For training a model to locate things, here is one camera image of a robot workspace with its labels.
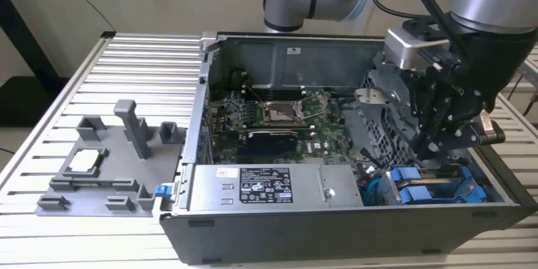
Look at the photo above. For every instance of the black RAM slots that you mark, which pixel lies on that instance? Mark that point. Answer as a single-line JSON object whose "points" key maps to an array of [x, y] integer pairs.
{"points": [[276, 94]]}

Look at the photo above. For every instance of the green motherboard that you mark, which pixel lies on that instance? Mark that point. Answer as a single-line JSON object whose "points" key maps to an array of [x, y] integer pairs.
{"points": [[331, 143]]}

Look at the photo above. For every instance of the silver metal bracket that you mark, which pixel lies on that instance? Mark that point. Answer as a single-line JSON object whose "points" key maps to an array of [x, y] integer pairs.
{"points": [[371, 95]]}

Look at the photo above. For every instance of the metal disk bay cage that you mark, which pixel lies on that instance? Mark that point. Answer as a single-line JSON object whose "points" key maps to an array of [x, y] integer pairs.
{"points": [[378, 136]]}

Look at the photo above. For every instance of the silver CPU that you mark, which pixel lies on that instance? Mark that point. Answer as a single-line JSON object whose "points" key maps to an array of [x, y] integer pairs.
{"points": [[85, 159]]}

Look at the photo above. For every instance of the silver power supply unit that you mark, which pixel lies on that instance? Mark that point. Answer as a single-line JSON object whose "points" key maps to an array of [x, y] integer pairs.
{"points": [[210, 187]]}

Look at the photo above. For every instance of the CPU socket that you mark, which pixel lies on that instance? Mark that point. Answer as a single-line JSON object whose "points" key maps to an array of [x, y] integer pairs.
{"points": [[279, 113]]}

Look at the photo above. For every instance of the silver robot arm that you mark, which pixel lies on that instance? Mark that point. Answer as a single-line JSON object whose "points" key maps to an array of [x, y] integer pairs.
{"points": [[290, 4]]}

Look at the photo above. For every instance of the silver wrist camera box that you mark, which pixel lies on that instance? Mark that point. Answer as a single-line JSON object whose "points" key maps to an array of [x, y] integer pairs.
{"points": [[410, 50]]}

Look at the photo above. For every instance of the thin locking lever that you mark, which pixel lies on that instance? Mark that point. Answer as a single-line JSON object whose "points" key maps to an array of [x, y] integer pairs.
{"points": [[254, 95]]}

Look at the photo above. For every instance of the dark grey PC case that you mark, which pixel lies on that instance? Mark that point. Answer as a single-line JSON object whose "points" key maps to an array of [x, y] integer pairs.
{"points": [[294, 237]]}

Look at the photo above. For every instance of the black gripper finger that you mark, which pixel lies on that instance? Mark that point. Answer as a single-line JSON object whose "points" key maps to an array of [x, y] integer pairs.
{"points": [[462, 135], [428, 117]]}

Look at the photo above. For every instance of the dark grey fan shroud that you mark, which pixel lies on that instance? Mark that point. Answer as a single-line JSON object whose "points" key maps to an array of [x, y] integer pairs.
{"points": [[268, 64]]}

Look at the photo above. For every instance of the black graphics card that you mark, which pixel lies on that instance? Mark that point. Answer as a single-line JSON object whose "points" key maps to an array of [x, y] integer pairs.
{"points": [[271, 143]]}

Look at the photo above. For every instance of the blue case latch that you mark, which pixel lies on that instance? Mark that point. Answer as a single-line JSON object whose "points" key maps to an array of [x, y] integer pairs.
{"points": [[160, 191]]}

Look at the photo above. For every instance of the grey parts rack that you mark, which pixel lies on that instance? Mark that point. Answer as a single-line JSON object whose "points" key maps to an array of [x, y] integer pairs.
{"points": [[113, 168]]}

